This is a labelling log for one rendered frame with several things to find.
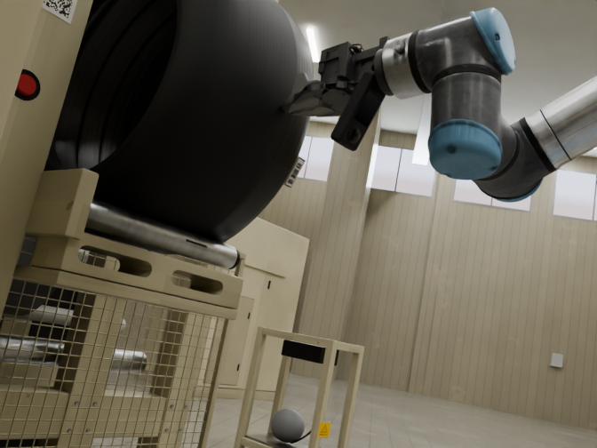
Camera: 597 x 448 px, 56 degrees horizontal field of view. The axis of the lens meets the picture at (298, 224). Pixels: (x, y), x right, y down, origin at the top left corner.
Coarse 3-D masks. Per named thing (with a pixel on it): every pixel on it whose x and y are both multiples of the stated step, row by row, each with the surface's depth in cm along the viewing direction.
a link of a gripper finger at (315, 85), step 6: (312, 84) 88; (318, 84) 87; (324, 84) 86; (306, 90) 88; (312, 90) 88; (318, 90) 87; (324, 90) 87; (294, 96) 92; (300, 96) 90; (306, 96) 89; (318, 96) 89
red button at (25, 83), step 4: (20, 76) 82; (24, 76) 82; (28, 76) 83; (20, 80) 82; (24, 80) 82; (28, 80) 83; (32, 80) 83; (20, 84) 82; (24, 84) 83; (28, 84) 83; (32, 84) 83; (16, 88) 82; (20, 88) 82; (24, 88) 83; (28, 88) 83; (32, 88) 83; (20, 92) 82; (24, 92) 83; (28, 92) 83; (32, 92) 84
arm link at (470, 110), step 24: (456, 72) 72; (480, 72) 72; (432, 96) 75; (456, 96) 71; (480, 96) 71; (432, 120) 74; (456, 120) 70; (480, 120) 70; (504, 120) 74; (432, 144) 73; (456, 144) 69; (480, 144) 69; (504, 144) 73; (456, 168) 74; (480, 168) 73; (504, 168) 76
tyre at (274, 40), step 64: (128, 0) 122; (192, 0) 91; (256, 0) 96; (128, 64) 133; (192, 64) 87; (256, 64) 91; (64, 128) 124; (128, 128) 137; (192, 128) 87; (256, 128) 93; (128, 192) 91; (192, 192) 93; (256, 192) 100
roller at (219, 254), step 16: (96, 208) 84; (112, 208) 87; (96, 224) 85; (112, 224) 86; (128, 224) 88; (144, 224) 91; (160, 224) 94; (144, 240) 92; (160, 240) 93; (176, 240) 96; (192, 240) 98; (208, 240) 102; (192, 256) 100; (208, 256) 102; (224, 256) 104
